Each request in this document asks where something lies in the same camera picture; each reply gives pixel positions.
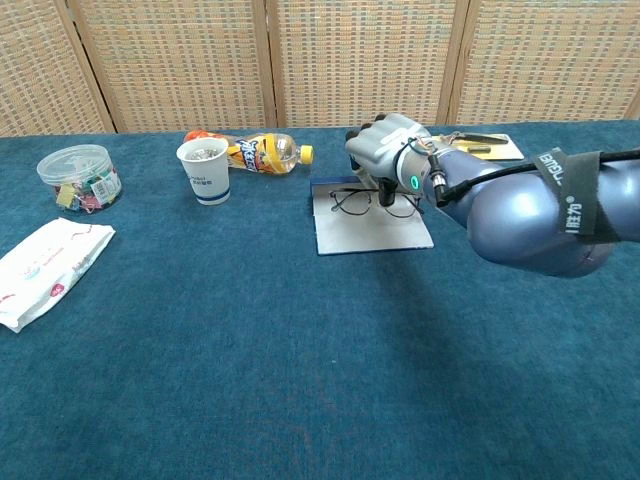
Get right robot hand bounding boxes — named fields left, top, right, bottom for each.
left=343, top=113, right=434, bottom=208

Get black eyeglasses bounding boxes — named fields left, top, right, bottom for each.
left=329, top=187, right=425, bottom=219

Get blue glasses case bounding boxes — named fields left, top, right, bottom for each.
left=309, top=174, right=435, bottom=257

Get woven folding screen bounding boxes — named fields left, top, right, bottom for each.
left=0, top=0, right=640, bottom=139

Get yellow razor blister pack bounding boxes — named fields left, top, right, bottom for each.
left=429, top=130, right=525, bottom=162

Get orange drink bottle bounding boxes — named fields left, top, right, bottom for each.
left=183, top=128, right=316, bottom=177

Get clear plastic cup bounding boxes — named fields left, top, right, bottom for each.
left=175, top=138, right=232, bottom=207

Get teal table carpet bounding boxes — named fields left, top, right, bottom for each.
left=0, top=118, right=640, bottom=480

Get clear jar of binder clips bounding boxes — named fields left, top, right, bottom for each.
left=36, top=144, right=123, bottom=215

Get white tissue pack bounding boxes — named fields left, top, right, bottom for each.
left=0, top=216, right=117, bottom=334

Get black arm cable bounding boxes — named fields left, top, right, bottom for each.
left=428, top=148, right=640, bottom=209

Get black velcro strap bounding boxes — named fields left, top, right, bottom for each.
left=529, top=147, right=619, bottom=245

